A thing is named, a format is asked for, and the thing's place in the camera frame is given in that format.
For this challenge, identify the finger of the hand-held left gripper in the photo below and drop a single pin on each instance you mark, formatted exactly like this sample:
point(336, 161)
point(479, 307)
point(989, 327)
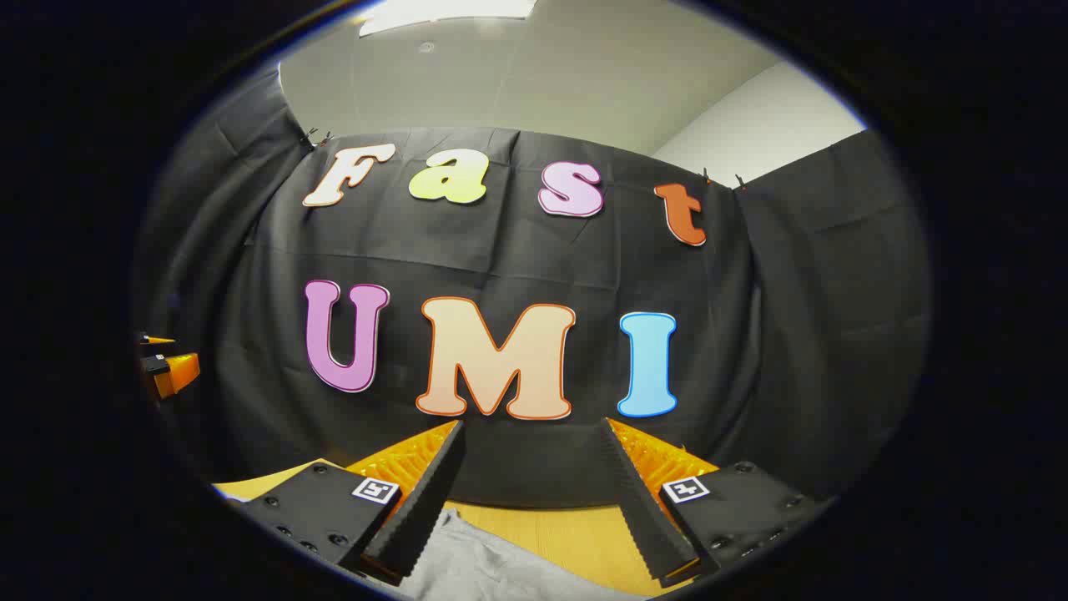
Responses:
point(158, 340)
point(179, 371)

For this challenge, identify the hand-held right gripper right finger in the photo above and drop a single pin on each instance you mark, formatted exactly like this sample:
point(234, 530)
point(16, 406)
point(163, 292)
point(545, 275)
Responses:
point(638, 501)

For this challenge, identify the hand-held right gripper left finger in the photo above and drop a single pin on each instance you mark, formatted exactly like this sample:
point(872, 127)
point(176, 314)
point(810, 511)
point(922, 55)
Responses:
point(425, 501)

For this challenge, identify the grey zip sweater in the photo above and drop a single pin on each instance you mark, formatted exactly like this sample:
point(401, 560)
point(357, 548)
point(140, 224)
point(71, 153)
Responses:
point(492, 568)

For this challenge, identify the black backdrop cloth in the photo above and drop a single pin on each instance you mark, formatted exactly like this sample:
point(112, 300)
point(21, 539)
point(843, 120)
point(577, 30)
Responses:
point(517, 267)

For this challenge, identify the ceiling light panel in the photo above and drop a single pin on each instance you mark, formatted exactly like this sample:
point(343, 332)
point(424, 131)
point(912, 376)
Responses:
point(446, 12)

